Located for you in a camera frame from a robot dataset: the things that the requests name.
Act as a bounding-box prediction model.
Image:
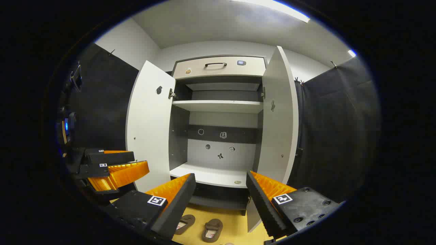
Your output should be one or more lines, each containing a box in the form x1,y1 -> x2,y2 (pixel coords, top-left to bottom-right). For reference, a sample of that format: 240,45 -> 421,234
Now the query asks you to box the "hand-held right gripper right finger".
246,170 -> 341,239

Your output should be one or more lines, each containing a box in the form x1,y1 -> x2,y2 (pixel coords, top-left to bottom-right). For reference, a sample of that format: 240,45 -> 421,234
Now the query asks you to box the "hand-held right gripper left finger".
109,173 -> 197,240

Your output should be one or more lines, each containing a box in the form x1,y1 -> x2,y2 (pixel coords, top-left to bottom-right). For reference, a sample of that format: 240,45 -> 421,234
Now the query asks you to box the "brown fuzzy slipper shoe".
202,219 -> 223,243
174,214 -> 196,235

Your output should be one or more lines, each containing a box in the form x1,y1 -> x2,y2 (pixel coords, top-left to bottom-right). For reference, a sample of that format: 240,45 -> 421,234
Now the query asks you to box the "white shoe cabinet door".
125,60 -> 176,193
246,46 -> 299,233

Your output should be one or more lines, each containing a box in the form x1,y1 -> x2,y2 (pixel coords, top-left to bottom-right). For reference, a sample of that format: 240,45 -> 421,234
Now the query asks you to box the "white grey shoe cabinet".
169,54 -> 268,216

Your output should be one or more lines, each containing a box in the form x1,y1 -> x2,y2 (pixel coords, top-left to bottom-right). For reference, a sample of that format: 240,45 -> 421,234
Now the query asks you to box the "white cabinet shelf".
170,163 -> 251,188
172,100 -> 264,114

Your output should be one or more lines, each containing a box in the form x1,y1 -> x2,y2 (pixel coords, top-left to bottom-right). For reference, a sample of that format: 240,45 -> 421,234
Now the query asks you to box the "beige cabinet drawer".
172,56 -> 267,79

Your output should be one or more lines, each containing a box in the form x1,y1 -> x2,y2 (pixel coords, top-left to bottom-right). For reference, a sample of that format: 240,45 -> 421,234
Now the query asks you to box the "black backdrop cloth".
66,43 -> 140,153
295,56 -> 380,205

